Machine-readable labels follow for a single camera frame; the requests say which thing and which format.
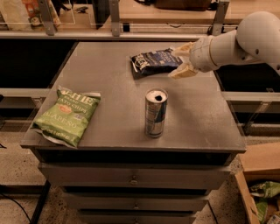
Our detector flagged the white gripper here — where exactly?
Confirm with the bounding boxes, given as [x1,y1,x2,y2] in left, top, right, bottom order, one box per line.
[168,36,218,79]

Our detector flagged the blue chip bag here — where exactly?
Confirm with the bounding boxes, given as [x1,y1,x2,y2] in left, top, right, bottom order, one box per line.
[130,48,183,79]

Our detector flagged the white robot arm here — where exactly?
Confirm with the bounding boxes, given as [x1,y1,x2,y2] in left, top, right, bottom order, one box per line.
[169,11,280,79]

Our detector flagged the redbull can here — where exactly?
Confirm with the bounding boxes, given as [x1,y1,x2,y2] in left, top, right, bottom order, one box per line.
[145,88,168,137]

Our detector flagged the brown bag on desk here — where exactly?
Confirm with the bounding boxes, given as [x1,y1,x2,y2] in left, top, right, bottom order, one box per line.
[154,0,212,11]

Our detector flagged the green jalapeno chip bag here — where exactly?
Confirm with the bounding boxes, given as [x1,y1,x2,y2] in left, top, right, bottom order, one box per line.
[32,86,101,148]

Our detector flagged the green bag in box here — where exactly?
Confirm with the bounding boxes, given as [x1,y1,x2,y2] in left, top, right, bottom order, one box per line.
[249,181,280,224]

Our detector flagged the grey drawer cabinet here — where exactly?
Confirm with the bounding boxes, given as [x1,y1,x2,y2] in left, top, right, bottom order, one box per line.
[21,42,246,224]

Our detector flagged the cardboard box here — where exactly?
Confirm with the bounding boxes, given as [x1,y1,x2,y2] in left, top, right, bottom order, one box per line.
[235,143,280,224]

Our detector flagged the metal railing with posts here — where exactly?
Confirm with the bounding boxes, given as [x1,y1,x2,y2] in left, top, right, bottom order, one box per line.
[0,0,280,42]

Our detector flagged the black floor cable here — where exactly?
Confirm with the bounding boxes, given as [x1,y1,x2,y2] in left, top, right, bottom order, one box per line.
[0,192,33,224]

